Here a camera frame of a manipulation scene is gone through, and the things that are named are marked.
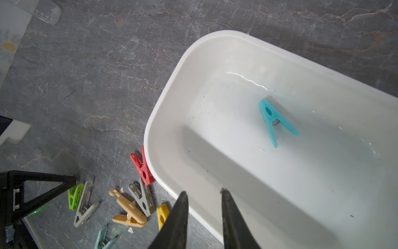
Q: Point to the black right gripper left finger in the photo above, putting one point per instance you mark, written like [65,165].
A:
[173,234]

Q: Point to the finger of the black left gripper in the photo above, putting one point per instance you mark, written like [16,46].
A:
[13,205]

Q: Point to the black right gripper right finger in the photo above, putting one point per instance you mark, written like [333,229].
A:
[236,234]

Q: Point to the lime green clothespin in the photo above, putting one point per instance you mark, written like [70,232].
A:
[74,196]

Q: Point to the grey clothespin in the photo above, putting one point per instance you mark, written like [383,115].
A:
[142,195]
[85,208]

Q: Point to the red clothespin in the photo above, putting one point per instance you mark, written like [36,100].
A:
[142,168]

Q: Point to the turquoise clothespin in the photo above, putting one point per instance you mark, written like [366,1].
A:
[271,116]

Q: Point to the white plastic storage box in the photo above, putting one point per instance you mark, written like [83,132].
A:
[309,155]

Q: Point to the yellow clothespin left centre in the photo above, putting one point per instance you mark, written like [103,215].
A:
[162,215]

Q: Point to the beige clothespin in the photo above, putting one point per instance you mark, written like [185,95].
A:
[134,217]

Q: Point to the sage green clothespin left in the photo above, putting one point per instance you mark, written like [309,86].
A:
[102,242]

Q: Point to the clear plastic cup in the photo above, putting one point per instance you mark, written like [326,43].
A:
[45,10]

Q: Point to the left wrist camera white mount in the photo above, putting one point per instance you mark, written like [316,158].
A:
[13,131]

